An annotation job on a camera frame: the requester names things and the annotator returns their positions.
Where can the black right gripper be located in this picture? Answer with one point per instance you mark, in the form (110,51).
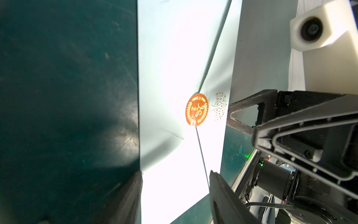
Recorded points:
(317,134)

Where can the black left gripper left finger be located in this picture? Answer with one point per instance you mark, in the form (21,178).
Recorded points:
(125,207)

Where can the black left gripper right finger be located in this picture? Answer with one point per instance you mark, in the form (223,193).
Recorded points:
(226,207)

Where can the light teal envelope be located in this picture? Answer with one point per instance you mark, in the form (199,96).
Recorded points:
(193,56)

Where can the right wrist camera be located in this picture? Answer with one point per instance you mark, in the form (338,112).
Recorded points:
(324,41)

